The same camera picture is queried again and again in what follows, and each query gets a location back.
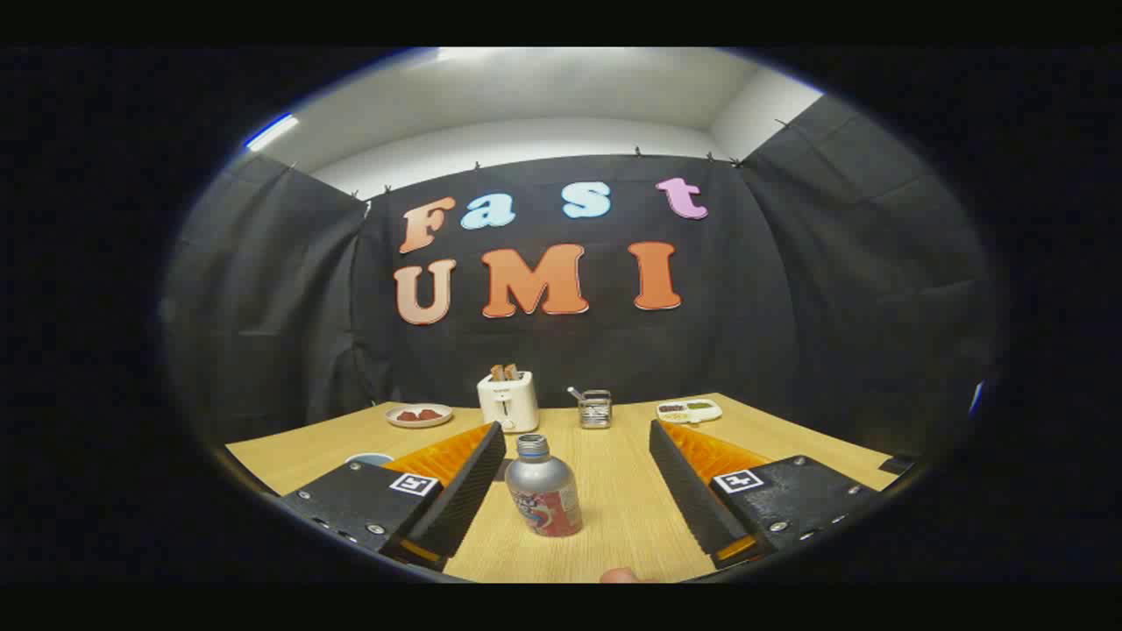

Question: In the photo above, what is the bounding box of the wooden table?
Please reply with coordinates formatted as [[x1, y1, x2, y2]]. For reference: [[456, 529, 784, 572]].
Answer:
[[226, 393, 895, 584]]

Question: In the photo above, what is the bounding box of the white toaster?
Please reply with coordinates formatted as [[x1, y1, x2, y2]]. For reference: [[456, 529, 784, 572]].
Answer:
[[477, 371, 540, 434]]

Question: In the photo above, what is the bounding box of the ceiling light strip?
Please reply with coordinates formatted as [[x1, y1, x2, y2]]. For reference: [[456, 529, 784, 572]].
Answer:
[[245, 113, 300, 152]]

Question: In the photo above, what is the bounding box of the silver juice bottle red label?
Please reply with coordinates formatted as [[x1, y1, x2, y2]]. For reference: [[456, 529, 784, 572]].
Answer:
[[505, 433, 585, 538]]

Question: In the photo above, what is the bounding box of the white divided food tray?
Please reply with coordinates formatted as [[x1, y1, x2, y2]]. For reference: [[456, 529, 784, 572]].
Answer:
[[656, 399, 723, 425]]

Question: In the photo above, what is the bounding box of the small white plate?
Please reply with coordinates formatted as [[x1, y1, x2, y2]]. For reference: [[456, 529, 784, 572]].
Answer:
[[386, 403, 454, 429]]

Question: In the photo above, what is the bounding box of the black backdrop cloth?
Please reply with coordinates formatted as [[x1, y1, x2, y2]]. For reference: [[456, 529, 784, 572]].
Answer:
[[162, 95, 996, 457]]

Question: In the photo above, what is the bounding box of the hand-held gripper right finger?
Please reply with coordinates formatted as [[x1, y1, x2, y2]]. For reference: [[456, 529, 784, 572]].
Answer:
[[650, 420, 879, 570]]

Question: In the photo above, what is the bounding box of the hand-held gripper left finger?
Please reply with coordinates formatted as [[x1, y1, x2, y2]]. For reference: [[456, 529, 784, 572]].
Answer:
[[279, 422, 508, 572]]

